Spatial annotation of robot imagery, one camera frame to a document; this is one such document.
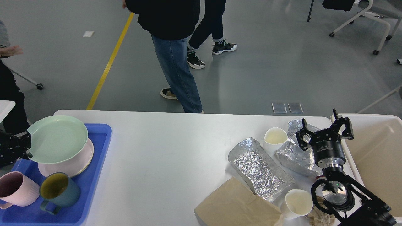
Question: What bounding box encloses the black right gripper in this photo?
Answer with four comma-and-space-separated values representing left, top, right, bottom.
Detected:
296, 109, 354, 168

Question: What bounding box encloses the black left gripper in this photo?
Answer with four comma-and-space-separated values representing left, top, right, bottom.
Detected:
0, 130, 33, 168

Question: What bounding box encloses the mint green plate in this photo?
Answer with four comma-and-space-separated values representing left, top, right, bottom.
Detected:
27, 115, 89, 164

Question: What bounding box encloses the dark teal mug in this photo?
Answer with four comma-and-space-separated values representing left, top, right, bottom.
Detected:
39, 173, 81, 215

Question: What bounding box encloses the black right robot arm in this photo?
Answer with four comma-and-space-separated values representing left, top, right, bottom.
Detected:
295, 109, 397, 226

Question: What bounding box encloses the small crumpled foil sheet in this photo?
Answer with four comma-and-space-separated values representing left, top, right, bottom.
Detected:
276, 120, 322, 176

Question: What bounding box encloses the right floor socket plate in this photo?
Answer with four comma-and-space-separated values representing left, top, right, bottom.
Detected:
288, 103, 303, 114

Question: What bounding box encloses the floor socket plate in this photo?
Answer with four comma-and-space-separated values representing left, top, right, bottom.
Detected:
288, 103, 303, 114
272, 103, 287, 114

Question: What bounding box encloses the pink mug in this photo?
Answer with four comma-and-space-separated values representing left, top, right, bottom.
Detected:
0, 171, 39, 209

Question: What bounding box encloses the white side table corner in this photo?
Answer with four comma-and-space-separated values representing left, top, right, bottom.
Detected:
0, 100, 16, 122

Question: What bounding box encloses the upper white paper cup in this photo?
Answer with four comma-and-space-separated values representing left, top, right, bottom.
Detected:
262, 127, 288, 157

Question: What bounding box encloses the white paper cup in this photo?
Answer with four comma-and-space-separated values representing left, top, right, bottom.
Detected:
280, 189, 313, 219
262, 127, 288, 157

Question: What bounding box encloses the pink plate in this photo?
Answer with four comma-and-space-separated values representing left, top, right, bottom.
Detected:
38, 138, 94, 178

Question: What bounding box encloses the left floor socket plate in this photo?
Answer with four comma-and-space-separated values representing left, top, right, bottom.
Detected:
272, 103, 287, 114

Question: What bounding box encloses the white plastic bin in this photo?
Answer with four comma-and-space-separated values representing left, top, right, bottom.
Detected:
340, 113, 402, 223

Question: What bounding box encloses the seated person at left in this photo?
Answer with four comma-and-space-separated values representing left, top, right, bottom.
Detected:
0, 21, 30, 135

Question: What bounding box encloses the grey chair leg with caster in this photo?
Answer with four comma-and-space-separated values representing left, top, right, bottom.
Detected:
10, 68, 44, 90

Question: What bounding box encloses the blue plastic tray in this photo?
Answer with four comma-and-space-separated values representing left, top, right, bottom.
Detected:
0, 123, 112, 226

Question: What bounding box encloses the grey table leg at right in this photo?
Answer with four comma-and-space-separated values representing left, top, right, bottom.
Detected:
356, 85, 402, 114

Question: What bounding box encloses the large crumpled foil sheet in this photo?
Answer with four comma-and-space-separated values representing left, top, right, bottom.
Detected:
228, 137, 296, 202

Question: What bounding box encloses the lower white paper cup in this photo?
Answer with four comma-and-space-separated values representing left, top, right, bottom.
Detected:
280, 189, 313, 219

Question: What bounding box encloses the crumpled beige napkin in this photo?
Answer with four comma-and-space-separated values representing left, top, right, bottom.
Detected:
307, 205, 336, 226

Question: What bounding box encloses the brown paper bag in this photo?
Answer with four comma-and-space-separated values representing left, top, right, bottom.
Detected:
195, 177, 283, 226

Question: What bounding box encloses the white office chair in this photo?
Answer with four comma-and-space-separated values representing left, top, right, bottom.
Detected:
322, 0, 402, 55

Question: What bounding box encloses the person in blue jeans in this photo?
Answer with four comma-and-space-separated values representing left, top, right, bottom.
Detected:
122, 0, 204, 113

